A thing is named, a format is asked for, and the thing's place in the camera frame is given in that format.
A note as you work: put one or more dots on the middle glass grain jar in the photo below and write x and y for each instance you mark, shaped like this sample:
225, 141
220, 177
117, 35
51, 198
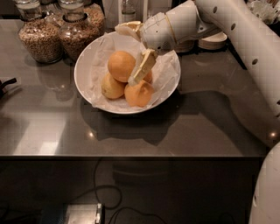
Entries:
76, 33

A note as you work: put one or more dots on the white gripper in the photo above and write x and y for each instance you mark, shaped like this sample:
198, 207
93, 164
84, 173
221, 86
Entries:
157, 34

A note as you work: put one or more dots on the white ceramic bowl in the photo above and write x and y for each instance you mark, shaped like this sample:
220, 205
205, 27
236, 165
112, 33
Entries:
83, 69

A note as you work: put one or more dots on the white paper bowl liner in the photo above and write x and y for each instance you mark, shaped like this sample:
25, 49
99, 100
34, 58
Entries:
165, 74

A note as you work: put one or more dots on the short stack paper bowls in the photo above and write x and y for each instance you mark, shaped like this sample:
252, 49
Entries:
215, 42

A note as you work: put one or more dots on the black handle at left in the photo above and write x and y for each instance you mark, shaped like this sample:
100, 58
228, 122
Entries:
4, 85

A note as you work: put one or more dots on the left glass grain jar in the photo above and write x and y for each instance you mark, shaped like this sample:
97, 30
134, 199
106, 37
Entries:
39, 37

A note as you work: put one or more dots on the glass grain jar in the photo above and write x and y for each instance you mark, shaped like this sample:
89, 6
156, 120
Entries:
76, 33
95, 15
39, 37

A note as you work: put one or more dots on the white sachets in container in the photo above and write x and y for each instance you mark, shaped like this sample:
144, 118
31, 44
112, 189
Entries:
266, 10

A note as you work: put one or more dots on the front left yellowish orange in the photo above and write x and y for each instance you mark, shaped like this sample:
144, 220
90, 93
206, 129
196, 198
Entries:
112, 88

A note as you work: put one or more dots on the clear glass bottle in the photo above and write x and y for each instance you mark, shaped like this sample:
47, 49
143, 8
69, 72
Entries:
128, 11

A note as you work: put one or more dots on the rear glass grain jar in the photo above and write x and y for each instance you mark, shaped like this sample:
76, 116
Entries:
95, 15

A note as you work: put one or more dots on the tall stack paper bowls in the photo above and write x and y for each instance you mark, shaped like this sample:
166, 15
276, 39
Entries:
185, 46

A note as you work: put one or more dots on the white perforated robot arm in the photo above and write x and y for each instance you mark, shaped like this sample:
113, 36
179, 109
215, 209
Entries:
256, 44

